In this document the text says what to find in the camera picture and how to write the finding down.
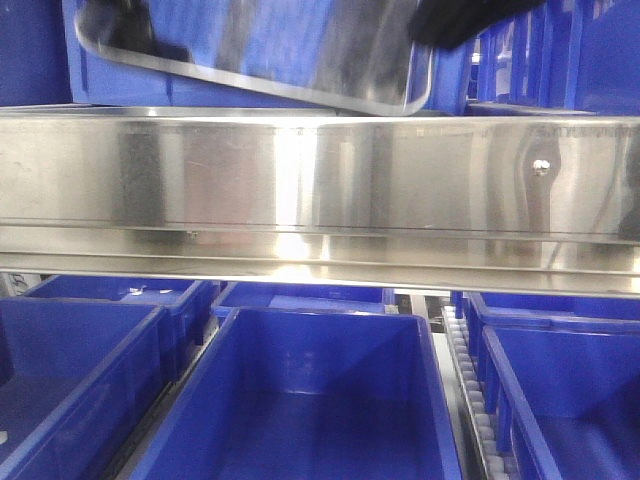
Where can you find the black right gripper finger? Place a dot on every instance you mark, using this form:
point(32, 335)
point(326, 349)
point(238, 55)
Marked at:
point(447, 24)

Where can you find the silver metal tray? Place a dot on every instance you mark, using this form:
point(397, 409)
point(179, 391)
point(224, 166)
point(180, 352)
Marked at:
point(353, 55)

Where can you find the large blue crate upper right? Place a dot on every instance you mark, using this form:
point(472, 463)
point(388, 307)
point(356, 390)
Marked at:
point(568, 55)

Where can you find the large blue crate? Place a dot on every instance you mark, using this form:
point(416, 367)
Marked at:
point(568, 55)
point(101, 81)

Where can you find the blue bin lower centre back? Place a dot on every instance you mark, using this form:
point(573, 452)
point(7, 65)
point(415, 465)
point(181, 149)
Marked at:
point(302, 296)

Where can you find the blue bin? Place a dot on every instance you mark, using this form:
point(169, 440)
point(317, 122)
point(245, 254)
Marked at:
point(187, 303)
point(567, 403)
point(302, 296)
point(76, 379)
point(482, 308)
point(300, 395)

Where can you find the blue bin lower right back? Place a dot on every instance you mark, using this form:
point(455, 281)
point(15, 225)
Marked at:
point(482, 308)

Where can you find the large blue crate upper left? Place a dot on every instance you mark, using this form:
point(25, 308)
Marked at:
point(101, 81)

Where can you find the blue bin lower left back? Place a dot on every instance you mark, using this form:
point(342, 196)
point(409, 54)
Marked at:
point(187, 303)

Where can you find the blue bin lower right front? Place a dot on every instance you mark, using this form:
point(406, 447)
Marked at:
point(567, 403)

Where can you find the blue bin lower centre front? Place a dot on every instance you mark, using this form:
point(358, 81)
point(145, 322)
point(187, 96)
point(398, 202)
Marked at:
point(300, 395)

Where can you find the white roller track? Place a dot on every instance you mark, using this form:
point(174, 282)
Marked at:
point(481, 425)

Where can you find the blue bin lower left front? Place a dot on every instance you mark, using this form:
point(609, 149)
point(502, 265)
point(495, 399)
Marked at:
point(76, 379)

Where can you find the shelf rail screw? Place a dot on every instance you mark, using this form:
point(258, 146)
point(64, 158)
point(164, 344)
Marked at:
point(540, 167)

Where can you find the stainless steel shelf front rail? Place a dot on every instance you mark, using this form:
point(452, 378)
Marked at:
point(441, 202)

